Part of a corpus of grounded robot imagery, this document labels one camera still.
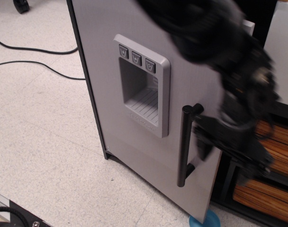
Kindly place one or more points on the dark fridge cabinet frame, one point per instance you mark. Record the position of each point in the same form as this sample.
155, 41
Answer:
106, 152

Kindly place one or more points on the white countertop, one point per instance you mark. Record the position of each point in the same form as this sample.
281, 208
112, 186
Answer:
277, 46

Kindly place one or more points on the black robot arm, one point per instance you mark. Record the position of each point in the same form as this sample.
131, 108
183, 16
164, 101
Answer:
211, 32

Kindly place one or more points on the grey ice water dispenser panel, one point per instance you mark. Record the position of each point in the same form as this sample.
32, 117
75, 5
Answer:
145, 79

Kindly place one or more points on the blue plastic bowl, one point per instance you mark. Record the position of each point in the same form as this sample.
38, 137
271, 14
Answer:
212, 220

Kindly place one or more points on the lower striped orange storage bin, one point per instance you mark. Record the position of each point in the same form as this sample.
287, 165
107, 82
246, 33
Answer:
263, 197

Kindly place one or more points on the black fridge door handle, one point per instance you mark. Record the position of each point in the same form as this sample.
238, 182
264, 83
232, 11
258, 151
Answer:
187, 118

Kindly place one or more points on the black caster wheel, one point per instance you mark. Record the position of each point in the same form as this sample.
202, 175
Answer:
21, 6

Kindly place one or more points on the upper striped orange storage bin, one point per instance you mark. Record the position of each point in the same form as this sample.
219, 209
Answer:
277, 146

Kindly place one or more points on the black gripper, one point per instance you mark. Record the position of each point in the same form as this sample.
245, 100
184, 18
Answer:
249, 91

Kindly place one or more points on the striped orange storage bin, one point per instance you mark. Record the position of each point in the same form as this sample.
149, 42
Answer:
263, 197
277, 146

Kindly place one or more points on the grey toy fridge door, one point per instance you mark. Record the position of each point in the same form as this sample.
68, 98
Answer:
154, 159

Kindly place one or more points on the dark shelf unit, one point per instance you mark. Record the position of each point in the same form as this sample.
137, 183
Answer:
228, 172

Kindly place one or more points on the aluminium rail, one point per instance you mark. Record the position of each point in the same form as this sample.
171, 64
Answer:
4, 216

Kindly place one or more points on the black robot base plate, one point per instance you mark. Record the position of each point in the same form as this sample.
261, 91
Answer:
20, 217

